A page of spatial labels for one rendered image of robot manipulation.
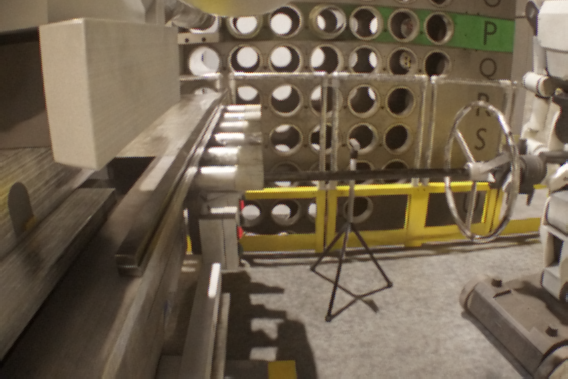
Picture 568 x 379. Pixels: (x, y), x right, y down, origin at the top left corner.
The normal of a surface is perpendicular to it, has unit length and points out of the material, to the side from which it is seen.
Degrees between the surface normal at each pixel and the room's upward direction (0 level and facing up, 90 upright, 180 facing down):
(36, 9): 90
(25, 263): 0
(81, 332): 0
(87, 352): 0
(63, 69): 90
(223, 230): 90
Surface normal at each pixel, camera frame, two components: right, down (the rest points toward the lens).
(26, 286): 0.00, -0.95
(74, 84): -0.39, 0.29
